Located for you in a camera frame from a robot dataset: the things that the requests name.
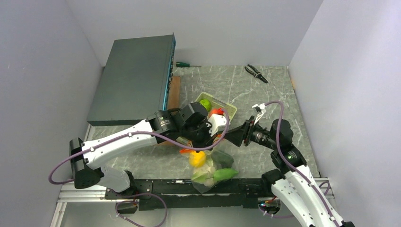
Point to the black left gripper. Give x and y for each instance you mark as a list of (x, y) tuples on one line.
[(205, 142)]

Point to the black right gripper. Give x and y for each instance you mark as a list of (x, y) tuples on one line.
[(243, 132)]

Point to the dark green vegetable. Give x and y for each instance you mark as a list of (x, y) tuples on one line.
[(222, 159)]

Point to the green lettuce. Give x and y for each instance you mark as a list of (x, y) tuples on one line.
[(224, 174)]

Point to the clear zip bag orange zipper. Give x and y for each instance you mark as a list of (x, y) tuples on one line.
[(199, 187)]

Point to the white cauliflower with leaves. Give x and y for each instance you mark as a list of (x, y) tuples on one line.
[(204, 175)]

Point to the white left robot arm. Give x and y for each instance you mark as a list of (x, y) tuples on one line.
[(89, 158)]

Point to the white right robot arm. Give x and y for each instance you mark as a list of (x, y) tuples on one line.
[(291, 181)]

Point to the green lime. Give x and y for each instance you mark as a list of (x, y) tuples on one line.
[(206, 103)]

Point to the wooden board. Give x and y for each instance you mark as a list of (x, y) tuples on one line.
[(174, 92)]

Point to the orange peach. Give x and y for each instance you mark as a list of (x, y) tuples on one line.
[(217, 111)]

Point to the light green perforated basket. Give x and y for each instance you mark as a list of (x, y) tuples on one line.
[(216, 103)]

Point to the dark grey metal box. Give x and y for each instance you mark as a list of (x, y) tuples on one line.
[(135, 81)]

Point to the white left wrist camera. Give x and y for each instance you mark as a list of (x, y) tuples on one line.
[(218, 124)]

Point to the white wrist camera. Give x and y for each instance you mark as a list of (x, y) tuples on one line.
[(261, 110), (218, 124)]

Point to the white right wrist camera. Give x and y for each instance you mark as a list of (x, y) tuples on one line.
[(261, 110)]

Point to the green handled screwdriver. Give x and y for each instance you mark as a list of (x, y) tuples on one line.
[(184, 65)]

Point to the black handled pliers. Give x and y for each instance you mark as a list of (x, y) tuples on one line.
[(255, 73)]

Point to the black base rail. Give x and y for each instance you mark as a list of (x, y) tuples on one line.
[(180, 193)]

